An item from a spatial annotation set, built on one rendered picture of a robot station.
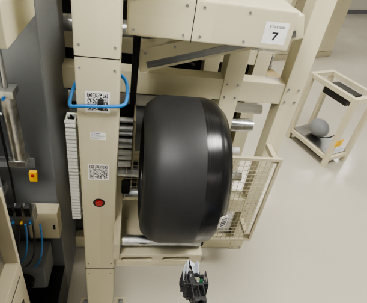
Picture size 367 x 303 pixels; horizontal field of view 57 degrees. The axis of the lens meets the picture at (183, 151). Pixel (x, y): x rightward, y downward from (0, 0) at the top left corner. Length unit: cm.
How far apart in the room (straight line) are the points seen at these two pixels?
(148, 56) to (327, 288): 205
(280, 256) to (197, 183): 177
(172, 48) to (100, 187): 63
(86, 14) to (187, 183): 57
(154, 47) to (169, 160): 55
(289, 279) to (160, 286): 93
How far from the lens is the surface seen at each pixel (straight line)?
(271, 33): 136
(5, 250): 141
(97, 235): 154
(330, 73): 397
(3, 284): 142
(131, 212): 170
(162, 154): 109
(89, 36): 102
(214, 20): 129
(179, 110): 118
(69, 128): 119
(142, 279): 243
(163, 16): 127
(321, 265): 289
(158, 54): 146
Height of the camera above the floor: 206
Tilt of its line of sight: 37 degrees down
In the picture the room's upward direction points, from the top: 10 degrees clockwise
